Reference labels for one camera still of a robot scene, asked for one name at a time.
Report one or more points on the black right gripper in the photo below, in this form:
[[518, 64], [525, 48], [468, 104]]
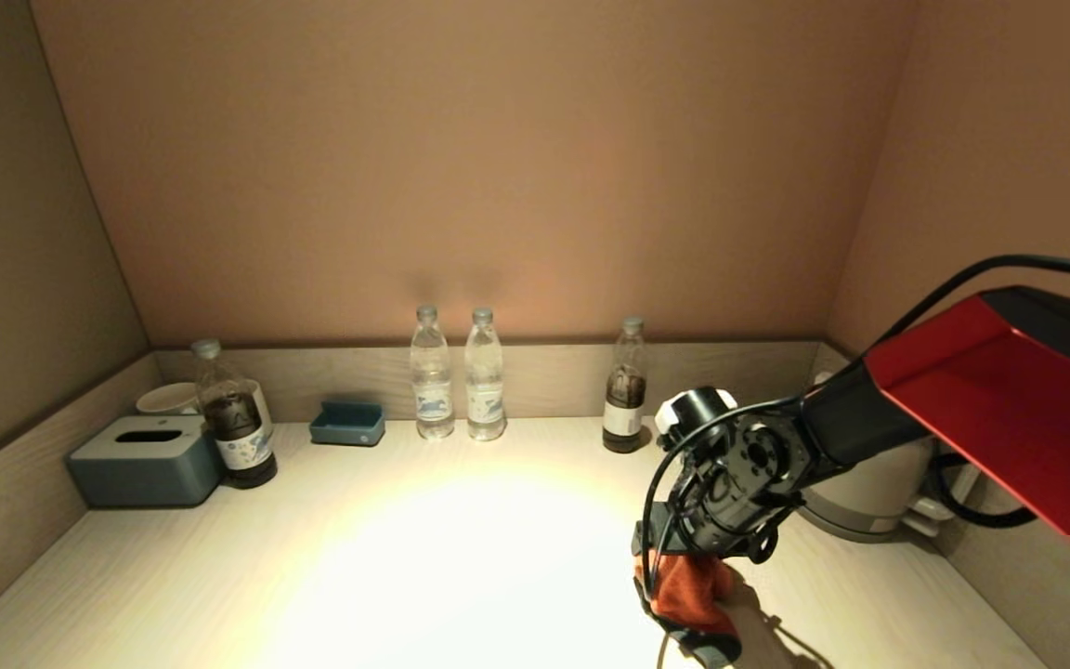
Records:
[[711, 534]]

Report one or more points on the orange microfibre cloth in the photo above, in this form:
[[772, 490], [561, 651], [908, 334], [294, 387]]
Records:
[[693, 595]]

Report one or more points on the black red right robot arm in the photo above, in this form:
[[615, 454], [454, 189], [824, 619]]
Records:
[[981, 400]]

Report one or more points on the grey kettle base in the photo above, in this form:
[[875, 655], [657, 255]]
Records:
[[855, 530]]

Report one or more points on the slim dark bottle white label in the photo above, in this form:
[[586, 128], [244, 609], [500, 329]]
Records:
[[624, 409]]

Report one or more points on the white electric kettle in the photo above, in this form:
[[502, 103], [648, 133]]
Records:
[[879, 483]]

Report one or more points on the clear water bottle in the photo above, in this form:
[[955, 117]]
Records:
[[431, 390], [484, 390]]

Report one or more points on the small blue tray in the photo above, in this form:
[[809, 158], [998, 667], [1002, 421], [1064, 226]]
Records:
[[347, 428]]

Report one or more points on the white ceramic cup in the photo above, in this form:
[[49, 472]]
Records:
[[166, 400], [262, 409]]

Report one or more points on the dark drink bottle patterned label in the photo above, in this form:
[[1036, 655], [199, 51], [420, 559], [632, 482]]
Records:
[[236, 437]]

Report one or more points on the blue-grey tissue box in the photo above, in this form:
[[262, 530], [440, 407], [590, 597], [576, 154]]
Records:
[[145, 469]]

